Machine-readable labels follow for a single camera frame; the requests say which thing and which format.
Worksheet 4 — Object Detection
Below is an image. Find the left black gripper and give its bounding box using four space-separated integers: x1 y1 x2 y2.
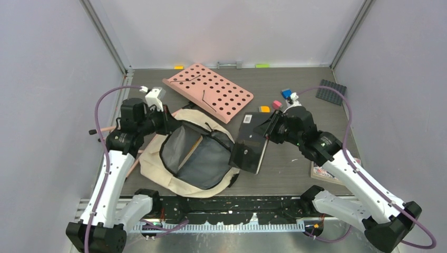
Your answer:
138 104 181 137

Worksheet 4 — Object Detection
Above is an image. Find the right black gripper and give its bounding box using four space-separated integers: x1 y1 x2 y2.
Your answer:
252 110 303 147

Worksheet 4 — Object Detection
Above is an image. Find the black moon sixpence book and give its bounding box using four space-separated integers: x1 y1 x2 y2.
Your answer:
228 112 271 174

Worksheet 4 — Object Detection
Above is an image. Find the floral cover small book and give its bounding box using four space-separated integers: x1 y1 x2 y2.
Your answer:
310 161 344 186

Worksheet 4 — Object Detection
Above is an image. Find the cream canvas backpack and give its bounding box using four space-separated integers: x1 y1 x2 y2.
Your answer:
139 109 240 198

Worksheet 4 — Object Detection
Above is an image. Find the orange treehouse book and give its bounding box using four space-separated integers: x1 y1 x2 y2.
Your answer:
178 136 203 171

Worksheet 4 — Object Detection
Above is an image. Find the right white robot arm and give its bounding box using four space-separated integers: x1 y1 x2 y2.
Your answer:
254 106 422 252

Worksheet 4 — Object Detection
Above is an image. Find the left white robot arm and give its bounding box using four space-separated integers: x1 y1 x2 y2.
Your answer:
66 99 181 252

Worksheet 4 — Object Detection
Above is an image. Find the yellow eraser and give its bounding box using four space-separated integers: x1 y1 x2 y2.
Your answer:
258 106 270 113

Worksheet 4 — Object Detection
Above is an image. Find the pink eraser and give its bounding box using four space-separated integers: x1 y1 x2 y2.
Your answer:
272 100 283 110

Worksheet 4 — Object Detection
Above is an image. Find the blue eraser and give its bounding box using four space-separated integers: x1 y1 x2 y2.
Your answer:
280 89 292 99

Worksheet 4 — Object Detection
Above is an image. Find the pink music stand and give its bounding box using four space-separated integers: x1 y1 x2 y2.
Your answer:
89 62 255 179

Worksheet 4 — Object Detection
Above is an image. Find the dark grey studded plate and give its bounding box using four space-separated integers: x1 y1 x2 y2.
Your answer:
316 79 347 106

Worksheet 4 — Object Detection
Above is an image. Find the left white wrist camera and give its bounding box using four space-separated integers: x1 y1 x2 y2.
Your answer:
139 86 166 112

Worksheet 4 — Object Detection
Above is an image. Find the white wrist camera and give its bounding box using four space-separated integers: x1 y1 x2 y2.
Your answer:
284 92 302 113
139 86 166 112

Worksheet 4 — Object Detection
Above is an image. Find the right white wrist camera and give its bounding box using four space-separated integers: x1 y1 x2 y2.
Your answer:
284 92 302 113

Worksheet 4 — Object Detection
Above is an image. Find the metal wall bracket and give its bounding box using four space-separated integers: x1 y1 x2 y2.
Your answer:
216 61 243 69

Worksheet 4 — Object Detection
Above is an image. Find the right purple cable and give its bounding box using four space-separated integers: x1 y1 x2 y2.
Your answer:
297 85 437 250

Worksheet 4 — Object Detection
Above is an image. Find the purple cable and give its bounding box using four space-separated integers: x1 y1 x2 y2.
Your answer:
297 85 437 250
83 85 189 253

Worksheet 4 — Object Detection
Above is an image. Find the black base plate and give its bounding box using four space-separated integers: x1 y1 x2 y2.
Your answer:
143 196 324 225

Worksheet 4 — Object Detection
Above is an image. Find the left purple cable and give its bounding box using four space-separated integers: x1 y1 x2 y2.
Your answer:
83 85 189 253

